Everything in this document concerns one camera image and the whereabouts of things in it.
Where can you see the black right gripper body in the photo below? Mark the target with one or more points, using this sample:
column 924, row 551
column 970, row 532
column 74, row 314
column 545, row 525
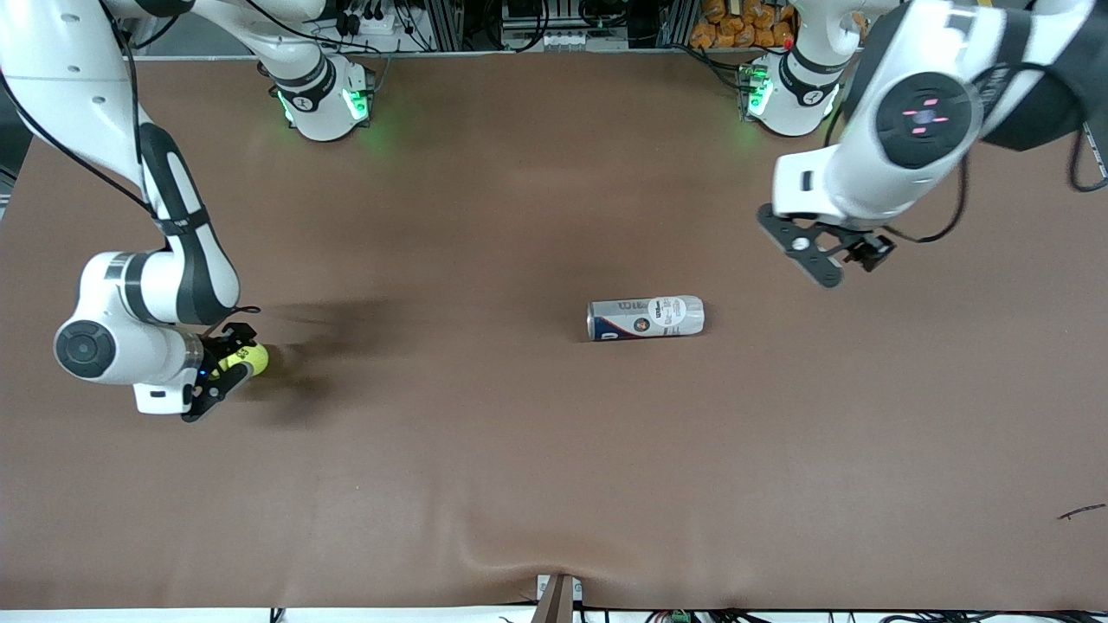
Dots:
column 216, row 346

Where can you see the yellow tennis ball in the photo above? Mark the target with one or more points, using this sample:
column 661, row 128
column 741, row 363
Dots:
column 247, row 356

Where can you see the silver tennis ball can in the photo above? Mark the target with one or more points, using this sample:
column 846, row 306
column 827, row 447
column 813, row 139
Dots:
column 645, row 318

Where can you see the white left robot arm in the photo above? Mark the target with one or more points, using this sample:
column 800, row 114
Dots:
column 866, row 173

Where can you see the orange bags pile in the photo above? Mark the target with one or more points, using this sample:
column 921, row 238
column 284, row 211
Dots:
column 727, row 26

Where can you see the brown table mat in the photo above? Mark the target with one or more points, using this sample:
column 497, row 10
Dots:
column 554, row 476

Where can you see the white power strip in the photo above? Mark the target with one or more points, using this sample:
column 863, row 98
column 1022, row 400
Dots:
column 381, row 24

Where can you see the white terminal block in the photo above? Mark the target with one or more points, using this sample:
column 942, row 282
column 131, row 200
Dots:
column 567, row 40

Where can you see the green plug connector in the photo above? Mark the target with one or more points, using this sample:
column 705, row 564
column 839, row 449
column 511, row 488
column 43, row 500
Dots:
column 679, row 616

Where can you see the aluminium frame profile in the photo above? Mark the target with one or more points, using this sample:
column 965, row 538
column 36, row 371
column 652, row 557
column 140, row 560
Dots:
column 675, row 22
column 448, row 22

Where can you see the metal table clamp bracket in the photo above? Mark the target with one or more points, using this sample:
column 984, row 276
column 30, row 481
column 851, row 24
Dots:
column 558, row 601

